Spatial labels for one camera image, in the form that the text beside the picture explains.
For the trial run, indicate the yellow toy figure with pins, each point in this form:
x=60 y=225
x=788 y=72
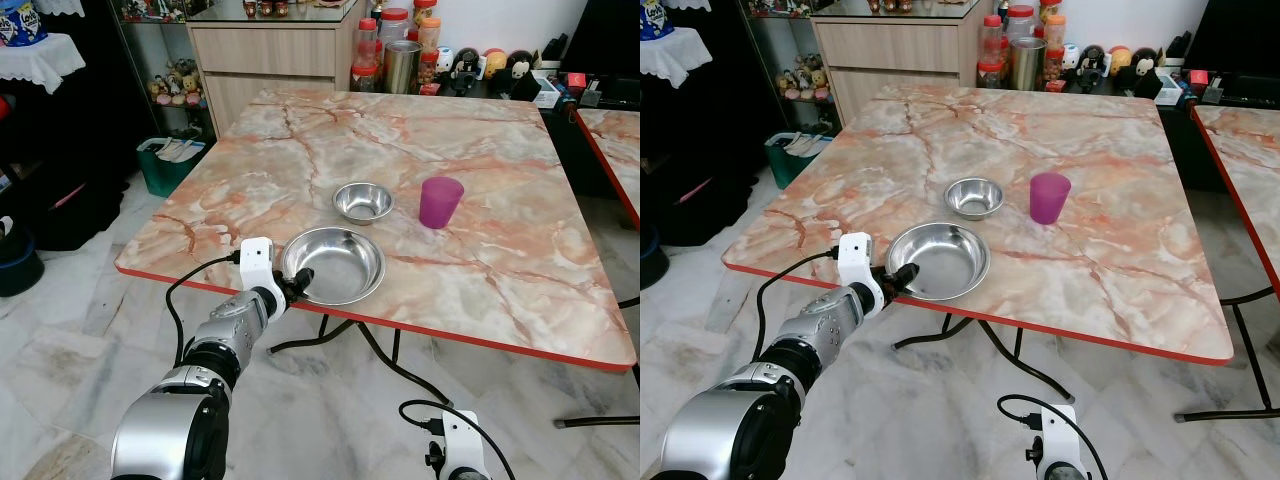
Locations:
x=1120 y=59
x=494 y=62

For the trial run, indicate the white small box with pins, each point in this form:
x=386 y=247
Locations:
x=547 y=90
x=1172 y=86

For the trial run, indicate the wide red-lid plastic jar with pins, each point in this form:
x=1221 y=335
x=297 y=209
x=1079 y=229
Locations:
x=1020 y=22
x=394 y=25

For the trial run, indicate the black round bucket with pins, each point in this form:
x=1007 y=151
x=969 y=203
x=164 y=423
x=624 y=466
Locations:
x=648 y=262
x=18 y=265

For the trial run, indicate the small steel bowl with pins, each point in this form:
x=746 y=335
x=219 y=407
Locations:
x=363 y=202
x=974 y=197

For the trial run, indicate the glass display shelf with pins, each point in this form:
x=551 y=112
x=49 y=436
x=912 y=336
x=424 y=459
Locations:
x=770 y=35
x=140 y=40

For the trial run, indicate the jar with orange snacks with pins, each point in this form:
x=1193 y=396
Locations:
x=1055 y=33
x=430 y=38

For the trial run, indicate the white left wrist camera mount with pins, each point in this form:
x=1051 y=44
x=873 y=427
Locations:
x=856 y=260
x=256 y=262

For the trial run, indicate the white toy figure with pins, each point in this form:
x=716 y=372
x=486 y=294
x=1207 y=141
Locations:
x=445 y=60
x=1071 y=57

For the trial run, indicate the green plastic bin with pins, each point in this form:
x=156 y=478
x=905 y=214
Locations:
x=785 y=168
x=160 y=175

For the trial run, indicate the large steel bowl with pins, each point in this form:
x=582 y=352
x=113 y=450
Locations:
x=942 y=262
x=338 y=268

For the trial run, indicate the dark table frame brace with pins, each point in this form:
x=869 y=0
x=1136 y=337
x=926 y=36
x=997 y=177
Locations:
x=396 y=345
x=1016 y=338

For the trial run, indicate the small red-lid jar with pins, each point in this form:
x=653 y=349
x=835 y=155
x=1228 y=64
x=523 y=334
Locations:
x=989 y=74
x=363 y=78

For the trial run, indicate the red small box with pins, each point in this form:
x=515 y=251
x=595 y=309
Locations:
x=575 y=81
x=1198 y=79

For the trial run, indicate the black television screen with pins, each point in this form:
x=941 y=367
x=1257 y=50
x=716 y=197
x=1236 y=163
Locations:
x=605 y=35
x=1235 y=32

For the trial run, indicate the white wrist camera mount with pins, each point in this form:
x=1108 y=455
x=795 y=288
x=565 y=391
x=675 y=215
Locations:
x=256 y=262
x=856 y=260
x=462 y=440
x=1058 y=435

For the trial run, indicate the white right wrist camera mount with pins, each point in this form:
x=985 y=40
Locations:
x=1058 y=435
x=462 y=440

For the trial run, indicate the tall red-lid plastic jar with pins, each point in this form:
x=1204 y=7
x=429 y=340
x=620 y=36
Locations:
x=366 y=45
x=991 y=40

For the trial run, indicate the purple plastic cup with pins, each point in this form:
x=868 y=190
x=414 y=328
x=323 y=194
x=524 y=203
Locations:
x=1049 y=200
x=440 y=205

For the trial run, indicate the steel tumbler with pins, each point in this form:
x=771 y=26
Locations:
x=402 y=68
x=1027 y=64

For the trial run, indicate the small red-based jar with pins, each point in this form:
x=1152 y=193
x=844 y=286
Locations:
x=1054 y=70
x=429 y=72

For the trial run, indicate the white papers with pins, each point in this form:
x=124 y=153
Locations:
x=808 y=145
x=182 y=150

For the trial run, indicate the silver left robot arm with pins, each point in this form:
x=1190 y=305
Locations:
x=820 y=335
x=235 y=322

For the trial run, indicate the light wooden drawer cabinet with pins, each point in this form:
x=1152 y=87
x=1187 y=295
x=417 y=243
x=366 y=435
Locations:
x=270 y=60
x=890 y=55

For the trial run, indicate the small bear figurines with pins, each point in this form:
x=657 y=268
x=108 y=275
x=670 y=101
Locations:
x=178 y=85
x=803 y=78

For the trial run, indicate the blue white printed carton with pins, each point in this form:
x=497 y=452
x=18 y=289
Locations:
x=655 y=18
x=20 y=22

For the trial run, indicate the black toy figure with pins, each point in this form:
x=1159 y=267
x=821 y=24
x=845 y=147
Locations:
x=1091 y=62
x=466 y=66

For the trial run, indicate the white lace cloth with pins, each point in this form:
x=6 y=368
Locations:
x=675 y=55
x=40 y=58

